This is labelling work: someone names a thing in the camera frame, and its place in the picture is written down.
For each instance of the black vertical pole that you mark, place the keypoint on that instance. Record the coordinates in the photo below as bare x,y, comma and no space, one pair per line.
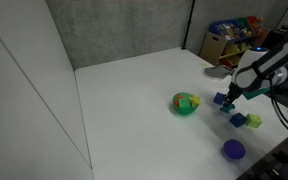
183,46

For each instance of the dark blue cube toy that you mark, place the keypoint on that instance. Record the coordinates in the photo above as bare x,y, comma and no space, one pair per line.
238,120

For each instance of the green bowl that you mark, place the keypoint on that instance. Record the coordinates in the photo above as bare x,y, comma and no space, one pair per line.
184,111

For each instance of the green cube in bowl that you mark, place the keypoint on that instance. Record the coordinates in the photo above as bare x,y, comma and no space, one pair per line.
184,103

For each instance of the orange toy in bowl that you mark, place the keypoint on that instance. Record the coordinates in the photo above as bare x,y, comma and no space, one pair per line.
176,103

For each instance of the wooden toy storage shelf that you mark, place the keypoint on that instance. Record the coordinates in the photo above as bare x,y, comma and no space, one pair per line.
227,40

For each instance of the purple spiky ball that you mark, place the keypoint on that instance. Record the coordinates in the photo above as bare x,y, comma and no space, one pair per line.
234,149

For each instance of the grey flat object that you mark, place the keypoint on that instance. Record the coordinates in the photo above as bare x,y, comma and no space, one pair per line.
218,72

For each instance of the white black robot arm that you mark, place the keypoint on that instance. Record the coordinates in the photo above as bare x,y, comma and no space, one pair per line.
258,68

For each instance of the teal green toy block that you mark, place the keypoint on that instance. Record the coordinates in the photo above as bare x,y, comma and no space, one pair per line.
227,108

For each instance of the lime green cube toy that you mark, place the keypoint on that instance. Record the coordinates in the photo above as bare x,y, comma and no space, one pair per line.
253,120

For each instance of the yellow star toy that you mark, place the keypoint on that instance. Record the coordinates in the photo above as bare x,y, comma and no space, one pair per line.
194,100

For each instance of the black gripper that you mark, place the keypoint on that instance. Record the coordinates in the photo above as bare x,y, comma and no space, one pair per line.
233,94

